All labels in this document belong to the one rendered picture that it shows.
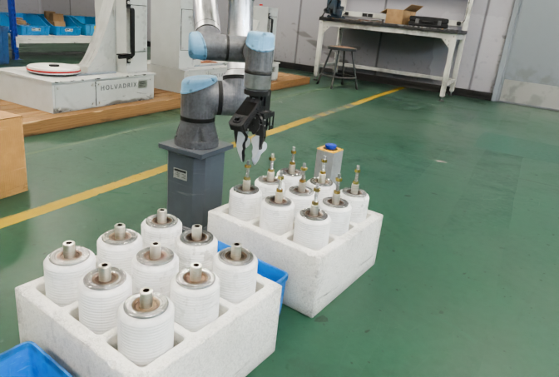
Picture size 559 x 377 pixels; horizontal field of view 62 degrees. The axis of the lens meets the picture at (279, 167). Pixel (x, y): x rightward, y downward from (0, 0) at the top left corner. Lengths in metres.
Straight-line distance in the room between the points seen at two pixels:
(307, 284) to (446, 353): 0.38
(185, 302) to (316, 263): 0.41
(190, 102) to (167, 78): 2.31
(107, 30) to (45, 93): 0.66
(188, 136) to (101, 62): 1.88
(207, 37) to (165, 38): 2.50
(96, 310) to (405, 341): 0.75
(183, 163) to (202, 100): 0.22
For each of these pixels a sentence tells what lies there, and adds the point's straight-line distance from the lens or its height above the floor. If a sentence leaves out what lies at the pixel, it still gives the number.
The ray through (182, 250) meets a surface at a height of 0.24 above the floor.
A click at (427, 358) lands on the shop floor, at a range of 1.25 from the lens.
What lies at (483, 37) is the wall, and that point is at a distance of 6.11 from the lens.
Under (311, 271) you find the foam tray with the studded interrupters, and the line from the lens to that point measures 1.21.
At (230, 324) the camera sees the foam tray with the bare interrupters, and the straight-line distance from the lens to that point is 0.95.
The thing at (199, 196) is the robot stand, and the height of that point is 0.14.
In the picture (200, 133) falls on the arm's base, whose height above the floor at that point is 0.35.
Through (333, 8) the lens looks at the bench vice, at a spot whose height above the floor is 0.86.
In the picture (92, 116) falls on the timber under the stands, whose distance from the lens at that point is 3.05.
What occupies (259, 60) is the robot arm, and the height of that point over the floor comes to 0.63.
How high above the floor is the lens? 0.75
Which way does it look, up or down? 18 degrees down
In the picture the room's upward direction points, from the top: 6 degrees clockwise
